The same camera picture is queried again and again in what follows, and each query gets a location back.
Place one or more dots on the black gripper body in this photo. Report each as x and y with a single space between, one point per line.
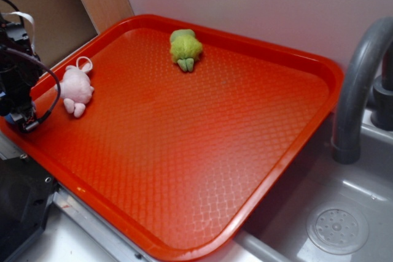
19 73

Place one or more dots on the pink plush bunny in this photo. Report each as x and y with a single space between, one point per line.
75 88

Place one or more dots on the brown cardboard panel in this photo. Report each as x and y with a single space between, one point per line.
62 26

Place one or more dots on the green plush toy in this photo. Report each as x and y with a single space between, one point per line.
185 49

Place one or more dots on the red plastic tray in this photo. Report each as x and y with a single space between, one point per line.
177 161

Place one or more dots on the grey toy sink basin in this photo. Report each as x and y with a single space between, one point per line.
276 230

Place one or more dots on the grey sink faucet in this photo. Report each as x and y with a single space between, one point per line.
369 76

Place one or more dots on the sink drain strainer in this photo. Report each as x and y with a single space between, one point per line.
337 228

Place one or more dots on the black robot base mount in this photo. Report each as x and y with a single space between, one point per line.
26 195

